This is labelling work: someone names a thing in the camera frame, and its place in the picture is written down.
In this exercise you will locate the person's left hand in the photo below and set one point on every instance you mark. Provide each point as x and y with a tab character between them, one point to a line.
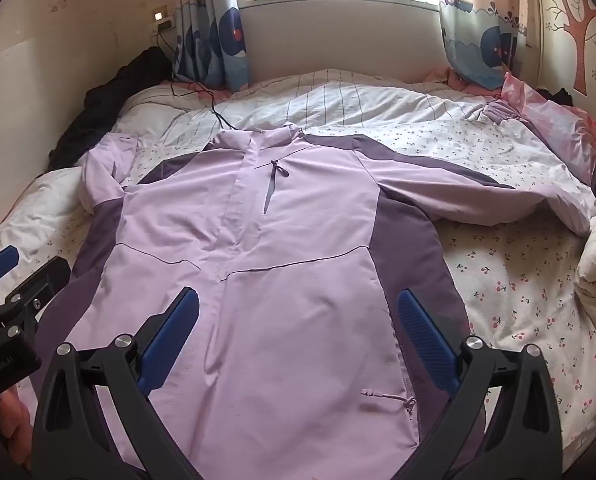
14	425

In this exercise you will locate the black clothes pile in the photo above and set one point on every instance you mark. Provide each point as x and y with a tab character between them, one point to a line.
103	105

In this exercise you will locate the pink bed sheet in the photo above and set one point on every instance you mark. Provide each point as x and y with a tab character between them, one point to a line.
457	80

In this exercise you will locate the cartoon print curtain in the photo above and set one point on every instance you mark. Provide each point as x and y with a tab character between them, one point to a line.
482	40
213	35

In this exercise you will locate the black plug charger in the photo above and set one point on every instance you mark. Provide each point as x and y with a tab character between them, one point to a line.
165	24

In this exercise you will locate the tree wall sticker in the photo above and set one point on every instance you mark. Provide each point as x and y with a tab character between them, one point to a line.
580	25

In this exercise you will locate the small black cloth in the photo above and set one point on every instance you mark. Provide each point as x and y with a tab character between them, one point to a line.
555	96

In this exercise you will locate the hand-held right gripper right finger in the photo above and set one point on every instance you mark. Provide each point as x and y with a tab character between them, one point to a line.
425	340

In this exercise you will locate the lilac and purple jacket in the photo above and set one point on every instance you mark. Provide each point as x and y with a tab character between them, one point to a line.
288	240

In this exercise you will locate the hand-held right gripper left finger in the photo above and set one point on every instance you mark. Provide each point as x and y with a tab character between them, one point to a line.
170	340

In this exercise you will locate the white wall socket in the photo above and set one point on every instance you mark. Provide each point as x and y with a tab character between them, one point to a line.
159	11

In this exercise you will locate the white cherry print quilt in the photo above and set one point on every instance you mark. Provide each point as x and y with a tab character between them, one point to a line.
507	280

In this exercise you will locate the pink pillow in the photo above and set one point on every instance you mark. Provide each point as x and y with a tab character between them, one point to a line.
552	115

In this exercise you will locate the lilac ruffled cloth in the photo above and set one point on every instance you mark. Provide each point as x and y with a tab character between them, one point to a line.
500	110

